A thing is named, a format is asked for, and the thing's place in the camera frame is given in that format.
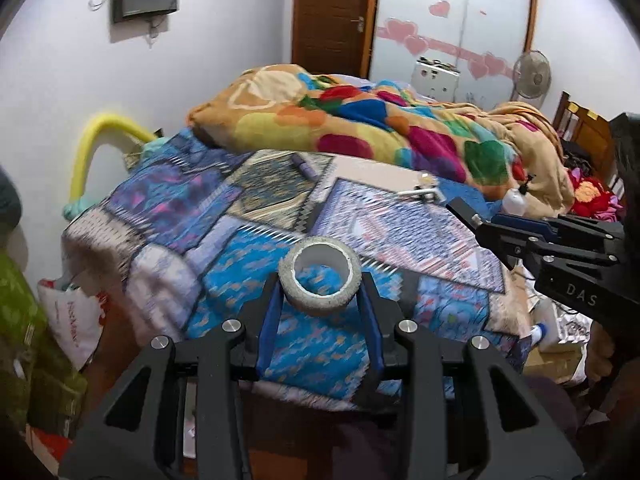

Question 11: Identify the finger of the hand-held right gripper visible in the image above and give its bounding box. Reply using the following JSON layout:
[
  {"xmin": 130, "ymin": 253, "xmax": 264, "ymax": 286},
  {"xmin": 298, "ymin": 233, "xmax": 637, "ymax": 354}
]
[
  {"xmin": 492, "ymin": 212, "xmax": 626, "ymax": 256},
  {"xmin": 446, "ymin": 197, "xmax": 551, "ymax": 270}
]

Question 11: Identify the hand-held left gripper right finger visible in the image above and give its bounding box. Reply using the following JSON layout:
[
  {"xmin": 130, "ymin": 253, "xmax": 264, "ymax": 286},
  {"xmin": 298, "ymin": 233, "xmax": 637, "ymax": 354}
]
[{"xmin": 354, "ymin": 272, "xmax": 586, "ymax": 480}]

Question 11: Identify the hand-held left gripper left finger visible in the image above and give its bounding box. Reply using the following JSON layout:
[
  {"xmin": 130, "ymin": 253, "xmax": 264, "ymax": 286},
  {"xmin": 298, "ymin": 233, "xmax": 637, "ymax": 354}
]
[{"xmin": 60, "ymin": 272, "xmax": 281, "ymax": 480}]

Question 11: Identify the grey tape roll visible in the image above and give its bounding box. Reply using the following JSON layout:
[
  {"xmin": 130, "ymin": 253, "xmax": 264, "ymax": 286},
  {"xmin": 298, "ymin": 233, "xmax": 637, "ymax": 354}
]
[{"xmin": 278, "ymin": 236, "xmax": 362, "ymax": 317}]

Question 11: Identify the person's right hand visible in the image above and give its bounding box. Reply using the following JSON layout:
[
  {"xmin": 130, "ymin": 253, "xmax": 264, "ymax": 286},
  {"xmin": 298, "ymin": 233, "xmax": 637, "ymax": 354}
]
[{"xmin": 586, "ymin": 327, "xmax": 624, "ymax": 387}]

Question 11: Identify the white plastic bottle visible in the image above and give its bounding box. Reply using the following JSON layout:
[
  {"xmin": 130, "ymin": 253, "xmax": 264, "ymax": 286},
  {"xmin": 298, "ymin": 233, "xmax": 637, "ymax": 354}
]
[{"xmin": 501, "ymin": 186, "xmax": 532, "ymax": 217}]

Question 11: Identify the red plush toy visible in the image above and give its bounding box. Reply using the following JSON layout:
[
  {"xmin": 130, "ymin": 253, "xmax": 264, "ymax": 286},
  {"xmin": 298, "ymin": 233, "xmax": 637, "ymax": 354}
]
[{"xmin": 569, "ymin": 169, "xmax": 622, "ymax": 217}]

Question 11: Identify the brown cardboard box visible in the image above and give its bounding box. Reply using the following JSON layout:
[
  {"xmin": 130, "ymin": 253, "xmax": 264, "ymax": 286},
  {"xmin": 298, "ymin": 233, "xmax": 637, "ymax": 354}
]
[{"xmin": 522, "ymin": 344, "xmax": 587, "ymax": 387}]

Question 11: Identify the white plastic clip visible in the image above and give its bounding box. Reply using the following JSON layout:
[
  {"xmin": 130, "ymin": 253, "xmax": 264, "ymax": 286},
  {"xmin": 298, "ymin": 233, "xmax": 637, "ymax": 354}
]
[{"xmin": 397, "ymin": 173, "xmax": 446, "ymax": 205}]

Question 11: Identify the wooden headboard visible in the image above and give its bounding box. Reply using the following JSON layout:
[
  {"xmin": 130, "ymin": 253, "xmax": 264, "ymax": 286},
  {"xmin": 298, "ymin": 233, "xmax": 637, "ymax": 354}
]
[{"xmin": 552, "ymin": 90, "xmax": 627, "ymax": 197}]

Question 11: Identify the blue patchwork bedspread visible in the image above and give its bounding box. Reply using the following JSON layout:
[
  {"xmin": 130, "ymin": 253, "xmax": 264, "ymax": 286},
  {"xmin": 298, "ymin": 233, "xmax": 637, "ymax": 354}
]
[{"xmin": 62, "ymin": 127, "xmax": 532, "ymax": 407}]

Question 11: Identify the standing electric fan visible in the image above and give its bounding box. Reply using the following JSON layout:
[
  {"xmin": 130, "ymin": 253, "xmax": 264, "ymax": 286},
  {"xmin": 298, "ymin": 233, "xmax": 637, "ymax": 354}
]
[{"xmin": 510, "ymin": 49, "xmax": 552, "ymax": 107}]

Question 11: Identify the purple cylinder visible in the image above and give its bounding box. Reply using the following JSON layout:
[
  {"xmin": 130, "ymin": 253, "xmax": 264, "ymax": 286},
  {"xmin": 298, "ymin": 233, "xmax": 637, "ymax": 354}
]
[{"xmin": 289, "ymin": 154, "xmax": 320, "ymax": 180}]

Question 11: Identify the small white cabinet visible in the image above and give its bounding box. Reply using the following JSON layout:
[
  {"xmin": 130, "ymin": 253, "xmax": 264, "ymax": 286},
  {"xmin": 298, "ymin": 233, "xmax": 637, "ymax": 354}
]
[{"xmin": 410, "ymin": 57, "xmax": 461, "ymax": 104}]

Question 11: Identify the colourful heart print blanket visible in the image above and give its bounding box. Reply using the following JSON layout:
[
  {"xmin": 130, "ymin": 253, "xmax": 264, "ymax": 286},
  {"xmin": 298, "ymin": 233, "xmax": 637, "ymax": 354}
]
[{"xmin": 187, "ymin": 63, "xmax": 576, "ymax": 217}]

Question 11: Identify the white red print bag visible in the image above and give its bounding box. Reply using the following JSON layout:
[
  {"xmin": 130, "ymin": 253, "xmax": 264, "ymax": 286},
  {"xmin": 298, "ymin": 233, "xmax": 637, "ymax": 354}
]
[{"xmin": 37, "ymin": 279, "xmax": 109, "ymax": 372}]

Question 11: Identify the green patterned box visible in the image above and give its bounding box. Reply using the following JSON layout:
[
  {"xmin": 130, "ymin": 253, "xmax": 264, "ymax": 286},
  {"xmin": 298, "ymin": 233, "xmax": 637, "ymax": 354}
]
[{"xmin": 0, "ymin": 249, "xmax": 89, "ymax": 434}]

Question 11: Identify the yellow foam tube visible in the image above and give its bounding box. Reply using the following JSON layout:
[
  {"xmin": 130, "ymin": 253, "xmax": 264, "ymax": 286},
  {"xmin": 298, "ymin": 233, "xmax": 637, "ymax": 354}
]
[{"xmin": 62, "ymin": 113, "xmax": 157, "ymax": 212}]

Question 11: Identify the brown wooden door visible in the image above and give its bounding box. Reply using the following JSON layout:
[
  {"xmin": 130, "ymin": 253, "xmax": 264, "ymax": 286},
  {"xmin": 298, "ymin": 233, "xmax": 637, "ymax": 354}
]
[{"xmin": 291, "ymin": 0, "xmax": 380, "ymax": 80}]

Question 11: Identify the dark grey cloth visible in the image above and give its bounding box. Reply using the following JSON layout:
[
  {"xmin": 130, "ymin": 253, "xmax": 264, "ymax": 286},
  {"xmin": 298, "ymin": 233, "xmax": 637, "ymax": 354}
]
[{"xmin": 0, "ymin": 165, "xmax": 24, "ymax": 247}]

